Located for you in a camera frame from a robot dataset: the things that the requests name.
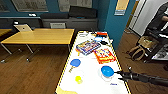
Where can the large framed interior window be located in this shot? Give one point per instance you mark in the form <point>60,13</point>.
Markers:
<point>73,3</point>

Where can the yellow game table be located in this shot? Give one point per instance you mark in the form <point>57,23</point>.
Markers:
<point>90,71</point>

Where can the blue plastic bowl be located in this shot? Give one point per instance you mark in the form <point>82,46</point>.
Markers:
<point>97,39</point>
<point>107,70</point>

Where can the orange red bowl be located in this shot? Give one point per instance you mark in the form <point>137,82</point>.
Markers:
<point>101,34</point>

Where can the yellow wall sign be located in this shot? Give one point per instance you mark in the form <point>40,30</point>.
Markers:
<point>121,6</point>

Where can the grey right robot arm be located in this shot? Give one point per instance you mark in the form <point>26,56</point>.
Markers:
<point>153,80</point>

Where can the dark grey bench sofa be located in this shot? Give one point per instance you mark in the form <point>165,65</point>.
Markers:
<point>83,20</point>

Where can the small orange game piece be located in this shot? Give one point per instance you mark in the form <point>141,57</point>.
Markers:
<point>78,52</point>

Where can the brown black backpack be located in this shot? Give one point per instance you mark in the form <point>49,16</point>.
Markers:
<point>135,52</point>

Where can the white open laptop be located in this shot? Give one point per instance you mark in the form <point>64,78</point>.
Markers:
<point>23,27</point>

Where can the open cardboard box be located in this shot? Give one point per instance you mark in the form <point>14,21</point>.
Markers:
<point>147,42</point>

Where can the colourful board game box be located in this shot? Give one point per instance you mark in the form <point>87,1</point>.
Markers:
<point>87,46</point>

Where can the pile of white items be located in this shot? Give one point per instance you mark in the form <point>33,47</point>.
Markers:
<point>83,34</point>

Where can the black wheeled cart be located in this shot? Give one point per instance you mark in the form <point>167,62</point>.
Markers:
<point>160,46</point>

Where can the long wooden table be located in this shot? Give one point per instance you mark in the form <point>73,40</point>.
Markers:
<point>40,36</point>

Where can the small black object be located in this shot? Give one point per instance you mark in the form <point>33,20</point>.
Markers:
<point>104,42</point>

